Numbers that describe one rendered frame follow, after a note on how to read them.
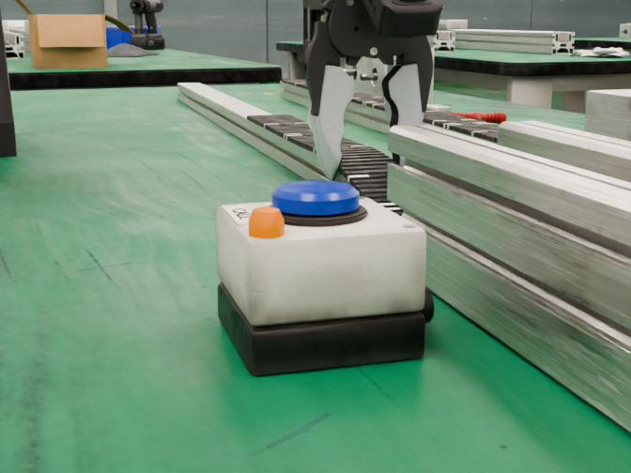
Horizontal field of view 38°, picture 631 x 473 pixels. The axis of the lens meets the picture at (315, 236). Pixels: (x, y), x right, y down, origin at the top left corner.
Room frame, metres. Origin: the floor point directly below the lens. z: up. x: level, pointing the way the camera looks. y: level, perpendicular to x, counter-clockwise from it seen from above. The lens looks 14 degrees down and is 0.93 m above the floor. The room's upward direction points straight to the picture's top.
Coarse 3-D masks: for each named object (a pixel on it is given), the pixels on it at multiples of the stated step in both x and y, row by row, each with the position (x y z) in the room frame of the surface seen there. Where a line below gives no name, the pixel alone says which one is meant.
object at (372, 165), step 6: (354, 162) 0.74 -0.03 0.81; (360, 162) 0.74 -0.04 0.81; (366, 162) 0.74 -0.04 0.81; (372, 162) 0.74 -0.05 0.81; (378, 162) 0.74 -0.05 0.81; (384, 162) 0.74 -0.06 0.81; (390, 162) 0.74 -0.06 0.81; (396, 162) 0.74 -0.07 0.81; (342, 168) 0.72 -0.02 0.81; (348, 168) 0.72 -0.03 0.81; (354, 168) 0.72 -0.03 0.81; (360, 168) 0.72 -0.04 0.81; (366, 168) 0.73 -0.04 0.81; (372, 168) 0.73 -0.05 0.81; (378, 168) 0.73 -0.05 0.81; (384, 168) 0.73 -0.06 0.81; (342, 174) 0.72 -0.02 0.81
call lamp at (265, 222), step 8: (256, 208) 0.37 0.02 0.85; (264, 208) 0.37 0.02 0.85; (272, 208) 0.37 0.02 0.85; (256, 216) 0.37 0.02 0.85; (264, 216) 0.37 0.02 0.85; (272, 216) 0.37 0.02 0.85; (280, 216) 0.37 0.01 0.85; (256, 224) 0.37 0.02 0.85; (264, 224) 0.37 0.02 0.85; (272, 224) 0.37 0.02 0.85; (280, 224) 0.37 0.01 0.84; (256, 232) 0.37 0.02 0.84; (264, 232) 0.37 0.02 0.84; (272, 232) 0.37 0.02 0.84; (280, 232) 0.37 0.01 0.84
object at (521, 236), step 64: (512, 128) 0.55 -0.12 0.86; (448, 192) 0.46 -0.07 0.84; (512, 192) 0.40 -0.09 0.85; (576, 192) 0.35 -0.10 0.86; (448, 256) 0.46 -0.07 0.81; (512, 256) 0.40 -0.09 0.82; (576, 256) 0.35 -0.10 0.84; (512, 320) 0.39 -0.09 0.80; (576, 320) 0.34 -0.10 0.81; (576, 384) 0.34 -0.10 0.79
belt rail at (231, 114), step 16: (192, 96) 1.50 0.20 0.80; (208, 96) 1.40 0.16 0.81; (224, 96) 1.40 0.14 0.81; (208, 112) 1.35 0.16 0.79; (224, 112) 1.23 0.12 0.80; (240, 112) 1.16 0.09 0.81; (256, 112) 1.16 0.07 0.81; (224, 128) 1.23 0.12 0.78; (240, 128) 1.16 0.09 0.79; (256, 128) 1.04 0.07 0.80; (256, 144) 1.04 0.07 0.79; (272, 144) 0.99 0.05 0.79; (288, 144) 0.90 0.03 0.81; (288, 160) 0.90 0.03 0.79; (304, 160) 0.87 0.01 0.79; (304, 176) 0.84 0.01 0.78; (320, 176) 0.79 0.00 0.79; (336, 176) 0.75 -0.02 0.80
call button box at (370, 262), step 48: (240, 240) 0.38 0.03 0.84; (288, 240) 0.37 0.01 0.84; (336, 240) 0.37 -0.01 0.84; (384, 240) 0.38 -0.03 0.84; (240, 288) 0.38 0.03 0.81; (288, 288) 0.37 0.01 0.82; (336, 288) 0.37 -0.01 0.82; (384, 288) 0.38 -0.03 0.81; (240, 336) 0.38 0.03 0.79; (288, 336) 0.37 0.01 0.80; (336, 336) 0.37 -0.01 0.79; (384, 336) 0.38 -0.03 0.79
